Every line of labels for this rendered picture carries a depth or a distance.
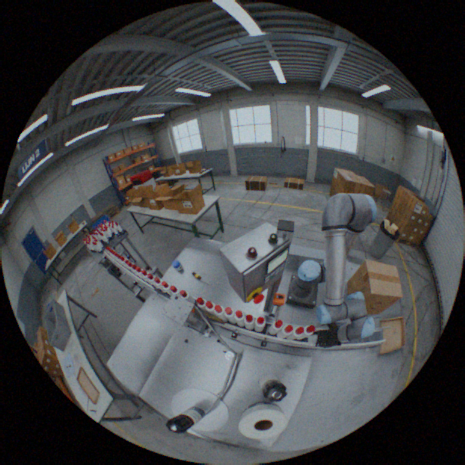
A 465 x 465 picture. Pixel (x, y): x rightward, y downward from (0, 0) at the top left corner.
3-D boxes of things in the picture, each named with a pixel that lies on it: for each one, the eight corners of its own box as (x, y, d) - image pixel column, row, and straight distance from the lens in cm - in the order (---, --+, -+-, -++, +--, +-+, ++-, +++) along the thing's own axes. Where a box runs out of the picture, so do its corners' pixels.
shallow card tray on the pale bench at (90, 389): (78, 380, 199) (75, 379, 197) (82, 367, 184) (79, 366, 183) (96, 404, 180) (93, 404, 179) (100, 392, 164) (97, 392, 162)
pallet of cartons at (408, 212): (394, 242, 414) (415, 200, 381) (382, 221, 468) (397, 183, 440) (417, 248, 505) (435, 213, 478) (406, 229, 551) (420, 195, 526)
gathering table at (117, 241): (117, 281, 317) (85, 247, 278) (136, 258, 322) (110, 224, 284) (134, 297, 259) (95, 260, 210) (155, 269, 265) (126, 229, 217)
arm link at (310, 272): (294, 272, 90) (297, 259, 79) (313, 271, 94) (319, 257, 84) (297, 290, 84) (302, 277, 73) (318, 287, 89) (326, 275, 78)
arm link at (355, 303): (345, 294, 61) (349, 321, 60) (365, 289, 68) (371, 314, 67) (336, 300, 68) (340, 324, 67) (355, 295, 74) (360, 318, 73)
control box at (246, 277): (229, 284, 50) (218, 248, 34) (264, 260, 55) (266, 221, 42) (246, 306, 46) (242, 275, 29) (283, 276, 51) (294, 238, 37)
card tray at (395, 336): (379, 355, 126) (383, 353, 124) (380, 321, 129) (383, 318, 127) (401, 347, 149) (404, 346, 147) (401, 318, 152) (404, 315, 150)
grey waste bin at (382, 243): (371, 259, 303) (387, 233, 272) (365, 243, 330) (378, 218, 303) (386, 263, 329) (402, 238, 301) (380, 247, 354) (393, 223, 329)
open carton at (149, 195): (145, 212, 283) (137, 195, 273) (161, 200, 304) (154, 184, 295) (156, 213, 251) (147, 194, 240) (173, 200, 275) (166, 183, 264)
